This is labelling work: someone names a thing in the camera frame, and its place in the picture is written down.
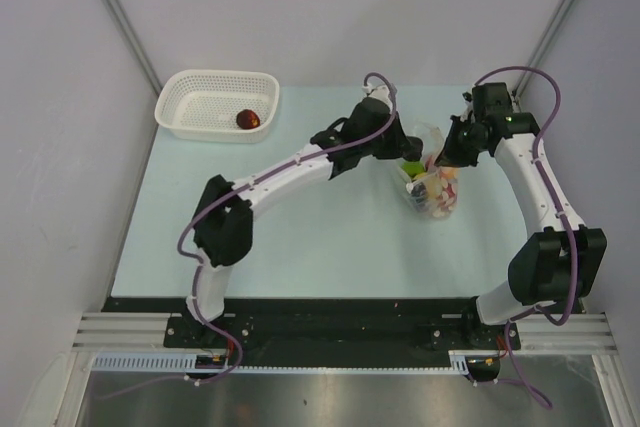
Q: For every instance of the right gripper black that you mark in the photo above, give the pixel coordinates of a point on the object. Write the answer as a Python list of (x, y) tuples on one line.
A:
[(450, 155)]

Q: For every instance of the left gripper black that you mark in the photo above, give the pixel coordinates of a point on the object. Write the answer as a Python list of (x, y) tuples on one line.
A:
[(397, 141)]

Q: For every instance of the clear polka dot zip bag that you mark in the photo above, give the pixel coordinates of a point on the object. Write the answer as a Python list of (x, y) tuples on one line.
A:
[(426, 197)]

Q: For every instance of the dark red fake plum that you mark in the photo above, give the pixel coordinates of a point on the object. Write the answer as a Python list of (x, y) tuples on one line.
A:
[(248, 119)]

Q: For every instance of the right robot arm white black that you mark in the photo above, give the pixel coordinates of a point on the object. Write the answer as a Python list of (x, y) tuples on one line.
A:
[(560, 260)]

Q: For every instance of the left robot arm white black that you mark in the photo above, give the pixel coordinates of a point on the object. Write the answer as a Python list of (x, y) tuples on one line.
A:
[(220, 233)]

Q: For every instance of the green fake pepper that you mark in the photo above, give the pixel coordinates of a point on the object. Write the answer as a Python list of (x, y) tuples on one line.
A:
[(413, 168)]

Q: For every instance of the yellow fake lemon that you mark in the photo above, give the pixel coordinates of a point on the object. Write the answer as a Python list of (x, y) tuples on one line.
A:
[(421, 177)]

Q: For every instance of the white perforated plastic basket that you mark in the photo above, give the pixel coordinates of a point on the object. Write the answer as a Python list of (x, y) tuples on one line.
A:
[(202, 104)]

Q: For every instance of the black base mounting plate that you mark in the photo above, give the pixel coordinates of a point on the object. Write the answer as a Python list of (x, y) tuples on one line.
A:
[(330, 333)]

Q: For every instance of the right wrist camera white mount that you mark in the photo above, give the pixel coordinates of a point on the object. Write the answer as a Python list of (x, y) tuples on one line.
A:
[(468, 114)]

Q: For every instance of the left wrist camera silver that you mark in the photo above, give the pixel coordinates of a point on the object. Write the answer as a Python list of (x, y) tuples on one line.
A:
[(379, 92)]

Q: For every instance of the white slotted cable duct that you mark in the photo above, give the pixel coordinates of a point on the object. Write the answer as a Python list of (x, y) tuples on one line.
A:
[(159, 363)]

